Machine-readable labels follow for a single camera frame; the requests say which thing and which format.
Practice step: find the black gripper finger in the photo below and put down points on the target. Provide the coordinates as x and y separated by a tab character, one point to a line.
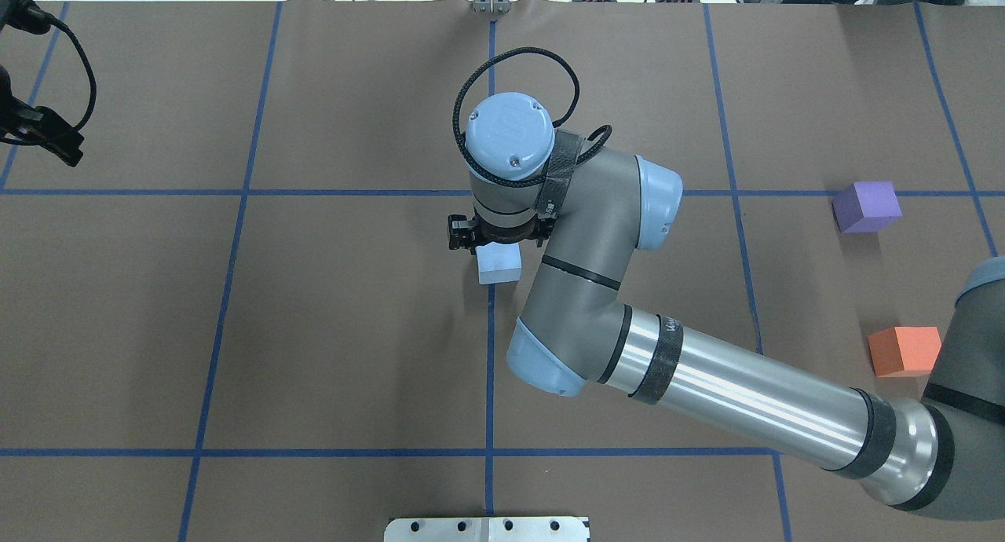
25	126

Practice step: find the light blue foam block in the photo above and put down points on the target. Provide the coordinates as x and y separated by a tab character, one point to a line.
498	263

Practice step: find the purple foam block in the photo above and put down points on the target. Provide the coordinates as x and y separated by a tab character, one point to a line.
866	207

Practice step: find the orange foam block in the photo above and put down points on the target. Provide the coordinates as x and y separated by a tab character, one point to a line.
904	351

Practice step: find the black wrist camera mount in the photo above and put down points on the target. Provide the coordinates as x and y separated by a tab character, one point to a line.
464	233

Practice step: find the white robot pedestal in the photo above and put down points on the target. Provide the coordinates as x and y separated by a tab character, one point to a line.
513	528

